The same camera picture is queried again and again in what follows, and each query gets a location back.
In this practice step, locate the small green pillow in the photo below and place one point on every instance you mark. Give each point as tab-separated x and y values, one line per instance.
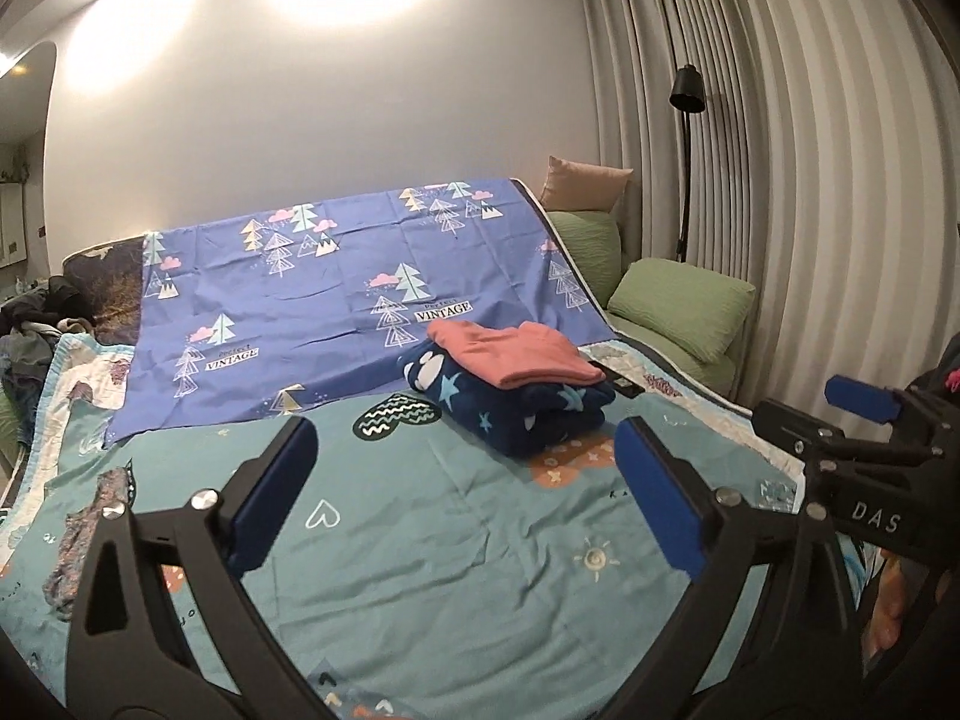
589	247

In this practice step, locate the pile of dark clothes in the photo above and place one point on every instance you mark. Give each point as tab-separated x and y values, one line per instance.
37	315

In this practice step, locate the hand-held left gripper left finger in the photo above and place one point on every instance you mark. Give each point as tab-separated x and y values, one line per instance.
274	495

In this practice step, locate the navy star fleece garment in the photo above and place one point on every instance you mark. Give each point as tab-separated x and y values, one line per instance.
510	412

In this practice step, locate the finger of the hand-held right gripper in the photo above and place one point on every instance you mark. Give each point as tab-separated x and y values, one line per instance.
791	424
862	394

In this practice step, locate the white blue-edged quilt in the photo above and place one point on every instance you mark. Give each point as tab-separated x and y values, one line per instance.
82	382

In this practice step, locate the black floor lamp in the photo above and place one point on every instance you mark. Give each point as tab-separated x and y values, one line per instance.
686	86

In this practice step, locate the beige pillow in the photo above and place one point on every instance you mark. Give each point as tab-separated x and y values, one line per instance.
585	184

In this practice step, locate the pink t-shirt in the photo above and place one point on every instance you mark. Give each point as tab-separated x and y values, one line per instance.
517	352

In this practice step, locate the large green pillow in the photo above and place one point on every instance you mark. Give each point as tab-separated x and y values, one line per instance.
682	300

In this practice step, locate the purple tree print sheet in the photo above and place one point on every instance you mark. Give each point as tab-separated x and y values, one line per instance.
315	292

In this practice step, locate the beige pleated curtain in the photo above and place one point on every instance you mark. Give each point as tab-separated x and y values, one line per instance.
825	165

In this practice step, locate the person's dark pink clothing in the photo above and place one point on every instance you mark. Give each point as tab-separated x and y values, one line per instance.
949	367

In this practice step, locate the dark brown printed blanket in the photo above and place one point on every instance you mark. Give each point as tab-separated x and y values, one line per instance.
112	292

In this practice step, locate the floral patterned garment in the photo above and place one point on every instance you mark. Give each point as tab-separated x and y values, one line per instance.
82	540

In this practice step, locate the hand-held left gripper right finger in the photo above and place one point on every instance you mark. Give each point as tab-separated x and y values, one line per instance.
660	495

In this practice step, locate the white cabinet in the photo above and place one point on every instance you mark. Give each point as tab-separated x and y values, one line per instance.
11	225

